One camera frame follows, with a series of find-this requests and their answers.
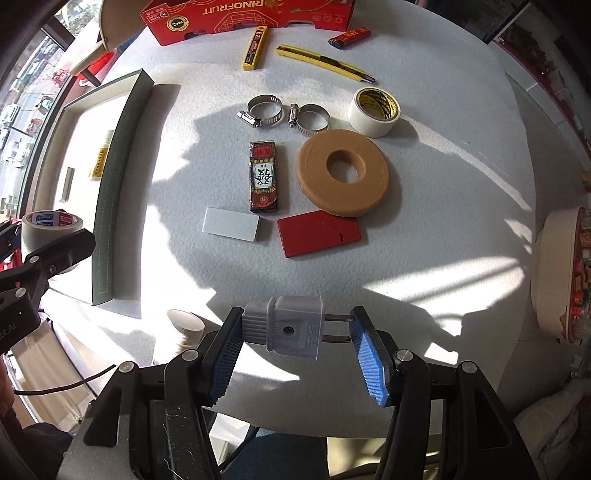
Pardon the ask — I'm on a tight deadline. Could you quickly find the grey plug adapter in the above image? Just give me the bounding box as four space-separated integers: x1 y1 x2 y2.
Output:
240 295 354 361

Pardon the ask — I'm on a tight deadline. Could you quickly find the yellow utility knife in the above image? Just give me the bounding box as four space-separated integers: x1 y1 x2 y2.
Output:
275 45 376 85

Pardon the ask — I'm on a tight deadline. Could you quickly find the metal hose clamp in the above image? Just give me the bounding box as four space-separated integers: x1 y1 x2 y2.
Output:
237 94 283 127
288 104 331 139

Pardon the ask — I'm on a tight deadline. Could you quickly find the yellow tube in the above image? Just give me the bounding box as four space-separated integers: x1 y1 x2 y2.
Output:
89 130 115 182

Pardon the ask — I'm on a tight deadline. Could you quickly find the red card case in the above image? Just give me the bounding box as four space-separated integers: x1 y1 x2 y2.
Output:
276 210 365 260

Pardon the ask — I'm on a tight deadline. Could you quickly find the beige masking tape roll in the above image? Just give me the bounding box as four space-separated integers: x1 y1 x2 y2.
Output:
21 210 85 259

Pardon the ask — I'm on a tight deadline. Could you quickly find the shallow cardboard box tray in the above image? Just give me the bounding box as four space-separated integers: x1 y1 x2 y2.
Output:
55 69 155 306

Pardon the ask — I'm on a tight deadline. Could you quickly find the person's blue trouser leg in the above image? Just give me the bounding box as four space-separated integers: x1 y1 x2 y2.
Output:
222 427 333 480

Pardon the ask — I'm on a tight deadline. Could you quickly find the beige chair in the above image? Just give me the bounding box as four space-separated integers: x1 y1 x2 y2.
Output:
69 0 155 86

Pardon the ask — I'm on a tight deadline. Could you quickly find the black cable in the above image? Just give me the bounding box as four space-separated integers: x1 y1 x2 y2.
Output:
14 364 118 396

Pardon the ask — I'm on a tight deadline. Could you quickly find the white block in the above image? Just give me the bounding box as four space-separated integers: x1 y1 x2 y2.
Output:
202 207 262 241

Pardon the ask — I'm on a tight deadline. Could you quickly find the white plastic bag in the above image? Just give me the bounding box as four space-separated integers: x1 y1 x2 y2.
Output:
517 378 591 457

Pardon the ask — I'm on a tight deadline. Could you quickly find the tan foam ring disc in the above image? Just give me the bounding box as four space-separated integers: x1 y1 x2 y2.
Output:
295 129 402 217

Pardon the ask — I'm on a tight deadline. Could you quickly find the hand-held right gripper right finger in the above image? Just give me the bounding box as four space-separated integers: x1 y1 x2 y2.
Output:
348 305 539 480

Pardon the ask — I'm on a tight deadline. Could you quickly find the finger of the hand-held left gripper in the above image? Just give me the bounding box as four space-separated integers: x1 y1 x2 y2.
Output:
0 220 23 261
9 228 96 296

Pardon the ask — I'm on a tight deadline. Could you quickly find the yellow blade case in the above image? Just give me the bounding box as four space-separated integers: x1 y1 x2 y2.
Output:
242 26 269 71

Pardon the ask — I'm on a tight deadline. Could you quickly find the white jar with ribbed lid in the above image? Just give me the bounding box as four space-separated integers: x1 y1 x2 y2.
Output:
167 309 205 354

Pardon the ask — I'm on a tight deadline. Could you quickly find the red pen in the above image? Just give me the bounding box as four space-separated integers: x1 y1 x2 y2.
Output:
329 28 371 47

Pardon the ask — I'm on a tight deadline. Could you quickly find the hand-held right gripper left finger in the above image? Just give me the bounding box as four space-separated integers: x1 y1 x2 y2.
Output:
58 305 245 480

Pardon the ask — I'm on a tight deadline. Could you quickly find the red plastic basin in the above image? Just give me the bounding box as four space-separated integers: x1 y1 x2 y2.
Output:
85 50 115 88

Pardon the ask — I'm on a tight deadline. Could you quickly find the beige round basket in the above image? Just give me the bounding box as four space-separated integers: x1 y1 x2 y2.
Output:
530 206 591 344

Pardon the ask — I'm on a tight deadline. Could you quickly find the white tape roll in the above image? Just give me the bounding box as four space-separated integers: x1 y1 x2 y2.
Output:
348 87 402 138

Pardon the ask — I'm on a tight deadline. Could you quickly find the red cardboard fruit box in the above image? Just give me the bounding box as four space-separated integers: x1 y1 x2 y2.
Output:
141 0 356 47

